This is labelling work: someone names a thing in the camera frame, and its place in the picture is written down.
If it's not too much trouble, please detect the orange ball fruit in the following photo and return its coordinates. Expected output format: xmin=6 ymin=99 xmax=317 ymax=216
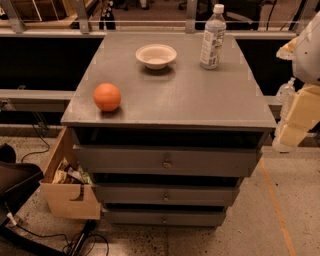
xmin=93 ymin=83 xmax=121 ymax=112

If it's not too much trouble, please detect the grey metal drawer cabinet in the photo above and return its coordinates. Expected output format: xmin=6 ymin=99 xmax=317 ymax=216
xmin=61 ymin=32 xmax=275 ymax=227

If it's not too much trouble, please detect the clear plastic water bottle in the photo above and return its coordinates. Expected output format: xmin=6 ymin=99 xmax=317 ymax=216
xmin=200 ymin=4 xmax=226 ymax=70

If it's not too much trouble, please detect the clear soap dispenser bottle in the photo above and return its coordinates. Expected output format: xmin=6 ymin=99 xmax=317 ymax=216
xmin=276 ymin=77 xmax=295 ymax=120

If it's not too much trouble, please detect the black floor cable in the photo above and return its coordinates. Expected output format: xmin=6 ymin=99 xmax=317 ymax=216
xmin=3 ymin=199 xmax=110 ymax=256

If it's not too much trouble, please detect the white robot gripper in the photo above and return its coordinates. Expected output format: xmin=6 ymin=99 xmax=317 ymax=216
xmin=272 ymin=11 xmax=320 ymax=153

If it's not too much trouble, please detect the wooden drawer box with items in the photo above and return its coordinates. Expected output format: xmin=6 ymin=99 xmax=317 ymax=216
xmin=40 ymin=127 xmax=101 ymax=220

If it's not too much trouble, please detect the metal railing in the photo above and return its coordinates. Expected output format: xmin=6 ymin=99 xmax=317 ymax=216
xmin=0 ymin=0 xmax=319 ymax=37

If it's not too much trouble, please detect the white paper bowl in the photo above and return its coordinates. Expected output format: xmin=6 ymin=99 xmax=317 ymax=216
xmin=136 ymin=44 xmax=177 ymax=70

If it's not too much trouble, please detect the black chair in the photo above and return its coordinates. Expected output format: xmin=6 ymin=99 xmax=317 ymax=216
xmin=0 ymin=143 xmax=44 ymax=228

